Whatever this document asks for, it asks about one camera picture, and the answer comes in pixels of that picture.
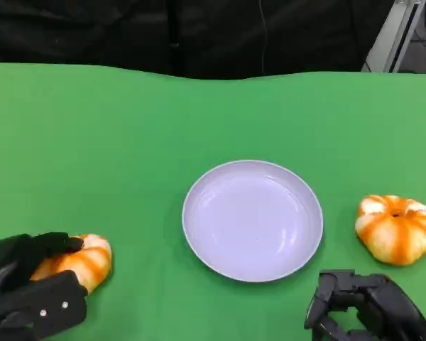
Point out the green table cloth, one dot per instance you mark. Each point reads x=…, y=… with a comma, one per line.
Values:
x=128, y=142

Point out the orange and white bread roll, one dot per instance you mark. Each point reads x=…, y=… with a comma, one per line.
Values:
x=92, y=259
x=394, y=231

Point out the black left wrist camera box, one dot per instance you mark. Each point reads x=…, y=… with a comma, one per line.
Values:
x=39, y=305

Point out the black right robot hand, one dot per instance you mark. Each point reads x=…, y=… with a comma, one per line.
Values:
x=387, y=305

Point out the aluminium frame profile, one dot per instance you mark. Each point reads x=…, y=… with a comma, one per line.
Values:
x=390, y=42

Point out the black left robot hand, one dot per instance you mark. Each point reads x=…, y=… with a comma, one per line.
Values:
x=14, y=255

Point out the black backdrop cloth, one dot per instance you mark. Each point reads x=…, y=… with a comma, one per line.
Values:
x=92, y=32

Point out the lilac plate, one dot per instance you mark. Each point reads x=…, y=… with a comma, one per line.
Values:
x=252, y=220

